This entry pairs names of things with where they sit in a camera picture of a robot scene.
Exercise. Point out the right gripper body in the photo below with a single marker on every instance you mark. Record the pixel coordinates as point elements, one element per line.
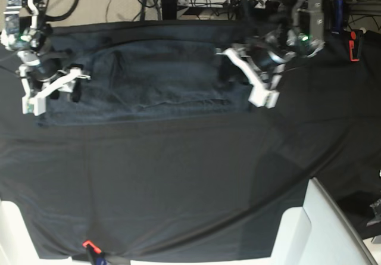
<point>46,71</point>

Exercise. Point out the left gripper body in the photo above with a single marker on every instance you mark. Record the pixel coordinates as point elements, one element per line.
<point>261,61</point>

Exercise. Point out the dark grey T-shirt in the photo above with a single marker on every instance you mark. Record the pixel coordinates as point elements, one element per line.
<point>147,80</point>

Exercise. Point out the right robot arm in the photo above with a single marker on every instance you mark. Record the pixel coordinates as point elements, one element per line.
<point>27,26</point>

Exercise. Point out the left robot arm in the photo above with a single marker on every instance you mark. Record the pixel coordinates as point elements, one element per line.
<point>293,30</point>

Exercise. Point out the white power strip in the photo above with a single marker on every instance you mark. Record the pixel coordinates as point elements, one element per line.
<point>207,3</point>

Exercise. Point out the red black clamp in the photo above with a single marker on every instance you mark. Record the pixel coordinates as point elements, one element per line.
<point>355,44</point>

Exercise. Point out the black table cloth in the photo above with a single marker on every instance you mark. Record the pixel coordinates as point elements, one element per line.
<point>196,189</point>

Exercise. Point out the blue clamp bottom edge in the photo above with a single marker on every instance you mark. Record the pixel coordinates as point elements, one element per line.
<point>95,255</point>

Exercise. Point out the white chair right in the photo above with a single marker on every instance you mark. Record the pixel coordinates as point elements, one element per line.
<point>318,233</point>

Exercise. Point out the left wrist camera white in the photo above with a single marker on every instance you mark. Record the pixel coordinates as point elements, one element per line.
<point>263,98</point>

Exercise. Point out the blue handled clamp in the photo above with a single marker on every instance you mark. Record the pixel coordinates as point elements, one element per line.
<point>336,15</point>

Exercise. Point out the black stand post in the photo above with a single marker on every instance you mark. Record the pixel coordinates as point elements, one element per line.
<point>169,9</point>

